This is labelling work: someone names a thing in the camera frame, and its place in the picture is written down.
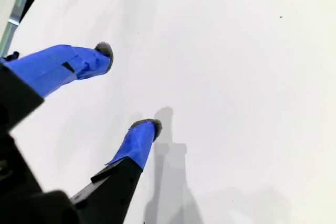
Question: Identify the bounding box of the grey metal rail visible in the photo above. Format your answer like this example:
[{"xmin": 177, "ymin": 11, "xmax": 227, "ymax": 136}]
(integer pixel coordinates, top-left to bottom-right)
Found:
[{"xmin": 0, "ymin": 0, "xmax": 38, "ymax": 57}]

